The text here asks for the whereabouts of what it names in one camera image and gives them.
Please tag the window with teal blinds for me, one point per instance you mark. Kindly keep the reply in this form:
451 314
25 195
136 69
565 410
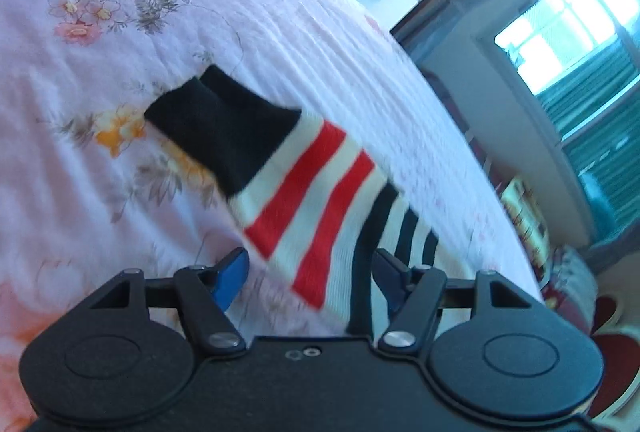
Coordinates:
575 26

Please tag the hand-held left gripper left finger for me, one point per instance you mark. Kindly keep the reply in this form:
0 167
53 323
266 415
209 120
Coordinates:
233 274

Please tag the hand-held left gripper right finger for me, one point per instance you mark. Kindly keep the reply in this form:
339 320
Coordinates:
389 274

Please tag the striped sock with black cuff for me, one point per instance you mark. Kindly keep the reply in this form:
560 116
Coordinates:
305 192

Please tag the pink floral bed sheet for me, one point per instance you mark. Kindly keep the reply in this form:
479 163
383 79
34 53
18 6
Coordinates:
150 86

